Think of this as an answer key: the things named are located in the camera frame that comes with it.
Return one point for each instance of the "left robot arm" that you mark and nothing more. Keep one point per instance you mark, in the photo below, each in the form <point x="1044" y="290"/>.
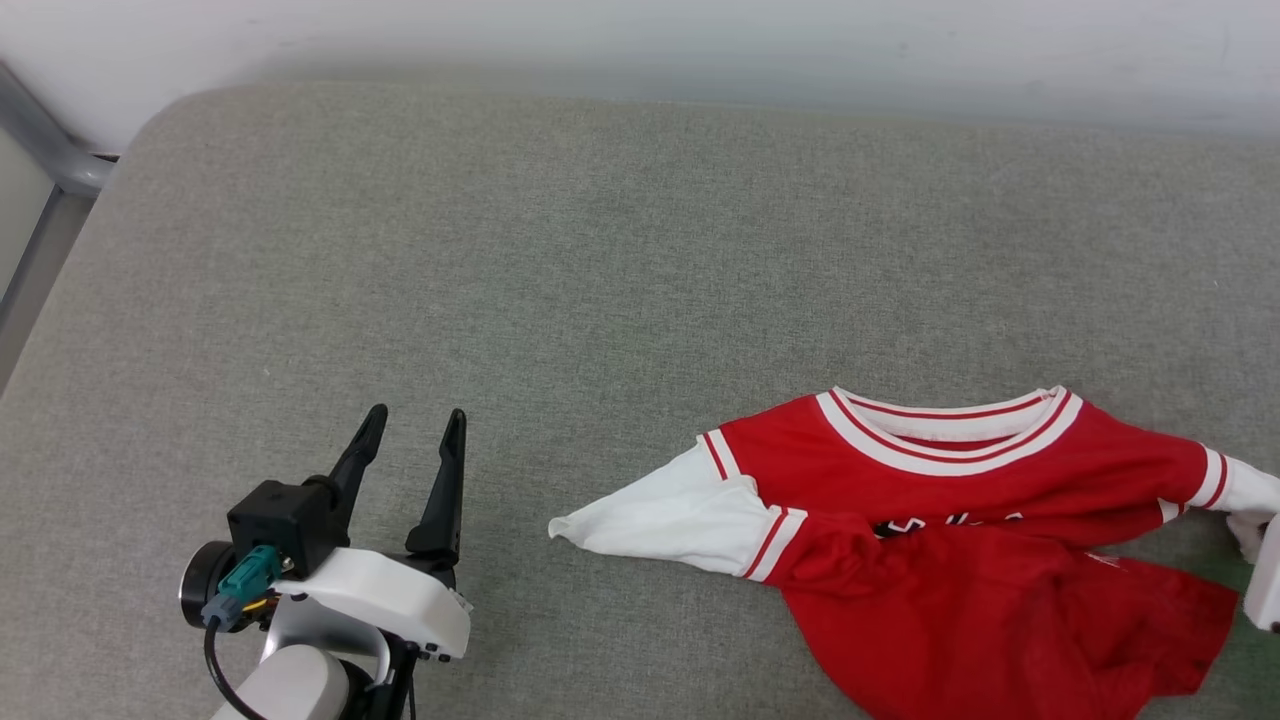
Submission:
<point x="300" y="685"/>

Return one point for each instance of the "grey fabric sofa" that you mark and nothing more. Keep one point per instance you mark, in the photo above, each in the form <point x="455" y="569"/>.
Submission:
<point x="600" y="250"/>

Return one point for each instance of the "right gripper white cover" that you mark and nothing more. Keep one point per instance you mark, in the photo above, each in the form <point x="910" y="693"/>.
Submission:
<point x="1268" y="580"/>

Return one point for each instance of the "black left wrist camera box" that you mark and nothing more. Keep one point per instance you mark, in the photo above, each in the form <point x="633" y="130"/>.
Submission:
<point x="280" y="525"/>

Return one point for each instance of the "red white jersey shirt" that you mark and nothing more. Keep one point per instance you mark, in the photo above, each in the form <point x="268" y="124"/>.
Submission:
<point x="950" y="600"/>

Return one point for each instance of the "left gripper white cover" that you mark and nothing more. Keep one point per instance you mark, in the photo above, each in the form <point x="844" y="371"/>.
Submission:
<point x="400" y="600"/>

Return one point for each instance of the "grey metal frame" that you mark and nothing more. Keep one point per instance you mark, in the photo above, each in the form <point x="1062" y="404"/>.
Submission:
<point x="40" y="150"/>

